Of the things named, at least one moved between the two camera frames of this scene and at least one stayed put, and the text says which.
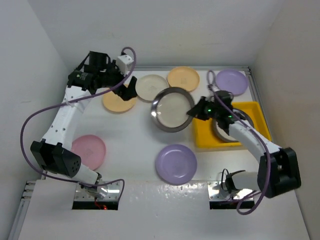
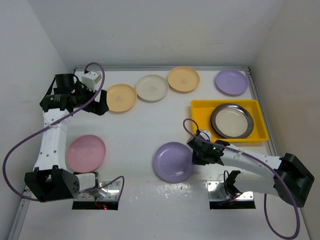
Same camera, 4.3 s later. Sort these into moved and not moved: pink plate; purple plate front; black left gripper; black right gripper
Moved: black right gripper; black left gripper
Not moved: purple plate front; pink plate
